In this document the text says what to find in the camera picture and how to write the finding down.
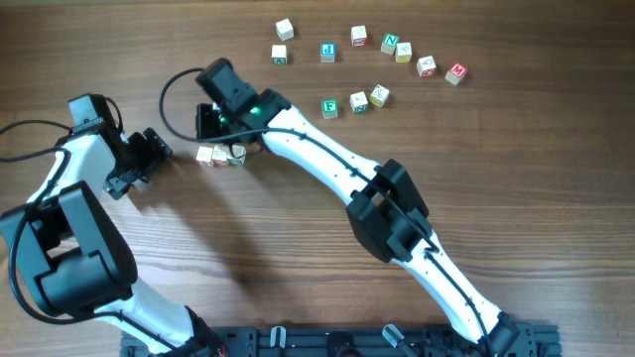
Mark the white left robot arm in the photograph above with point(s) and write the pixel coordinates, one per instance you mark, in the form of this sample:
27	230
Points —
68	263

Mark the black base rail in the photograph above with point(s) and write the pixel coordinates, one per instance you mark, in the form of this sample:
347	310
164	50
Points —
431	340

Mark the yellow side block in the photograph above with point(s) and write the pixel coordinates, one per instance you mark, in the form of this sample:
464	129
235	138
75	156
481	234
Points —
403	52

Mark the red block with drawing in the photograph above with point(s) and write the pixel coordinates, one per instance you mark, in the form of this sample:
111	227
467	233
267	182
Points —
220	156

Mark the green Z block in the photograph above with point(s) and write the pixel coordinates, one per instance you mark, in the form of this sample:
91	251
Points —
236	155

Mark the green N block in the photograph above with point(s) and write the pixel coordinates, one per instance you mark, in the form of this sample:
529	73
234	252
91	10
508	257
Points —
389	44

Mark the green F block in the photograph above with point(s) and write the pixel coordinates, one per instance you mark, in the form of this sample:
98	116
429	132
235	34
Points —
329	109

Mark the green side white block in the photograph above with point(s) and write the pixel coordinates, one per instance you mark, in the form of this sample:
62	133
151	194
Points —
358	102

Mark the red M block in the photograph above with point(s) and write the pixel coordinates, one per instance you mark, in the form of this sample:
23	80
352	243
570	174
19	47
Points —
456	73

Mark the red Q block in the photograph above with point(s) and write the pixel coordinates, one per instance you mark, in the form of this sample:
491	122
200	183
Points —
426	66

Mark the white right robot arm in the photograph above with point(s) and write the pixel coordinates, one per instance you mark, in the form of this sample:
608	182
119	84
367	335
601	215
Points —
387	214

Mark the yellow V block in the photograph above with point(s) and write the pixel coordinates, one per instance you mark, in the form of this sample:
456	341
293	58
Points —
379	95

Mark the blue P block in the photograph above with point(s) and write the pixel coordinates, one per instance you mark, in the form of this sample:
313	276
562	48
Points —
327	52

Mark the red G block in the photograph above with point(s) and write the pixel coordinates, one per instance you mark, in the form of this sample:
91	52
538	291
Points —
204	156

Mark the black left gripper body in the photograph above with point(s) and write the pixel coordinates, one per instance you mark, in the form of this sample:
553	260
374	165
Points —
139	161

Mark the plain white block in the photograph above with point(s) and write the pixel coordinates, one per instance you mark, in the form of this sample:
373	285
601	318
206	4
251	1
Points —
284	30

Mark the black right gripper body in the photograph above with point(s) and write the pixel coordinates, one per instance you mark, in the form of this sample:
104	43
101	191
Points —
209	122

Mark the red X block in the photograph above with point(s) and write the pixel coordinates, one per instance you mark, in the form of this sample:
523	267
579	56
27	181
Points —
359	36

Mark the green V block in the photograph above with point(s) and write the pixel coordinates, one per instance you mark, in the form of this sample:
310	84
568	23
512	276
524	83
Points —
279	55

